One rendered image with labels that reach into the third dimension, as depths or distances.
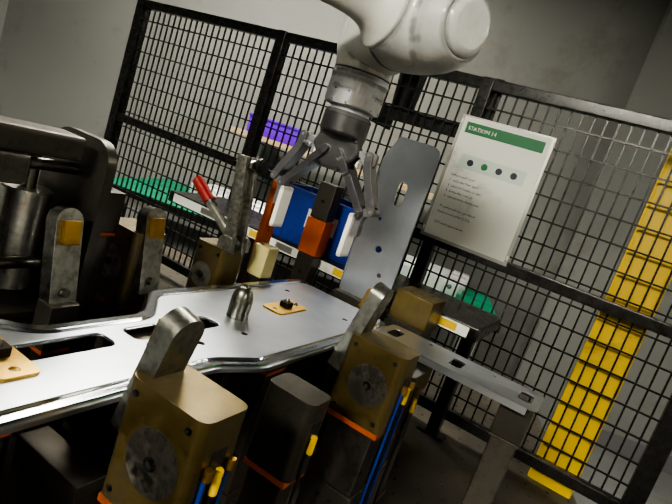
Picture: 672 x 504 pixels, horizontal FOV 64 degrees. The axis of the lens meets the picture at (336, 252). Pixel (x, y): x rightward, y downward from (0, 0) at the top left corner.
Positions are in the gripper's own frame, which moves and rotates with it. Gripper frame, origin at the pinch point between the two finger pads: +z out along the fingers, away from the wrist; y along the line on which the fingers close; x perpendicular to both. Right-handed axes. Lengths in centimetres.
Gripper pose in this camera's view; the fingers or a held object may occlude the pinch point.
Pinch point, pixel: (309, 234)
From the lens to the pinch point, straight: 87.3
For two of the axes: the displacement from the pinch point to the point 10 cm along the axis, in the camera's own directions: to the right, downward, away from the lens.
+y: 8.2, 3.6, -4.5
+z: -3.2, 9.3, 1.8
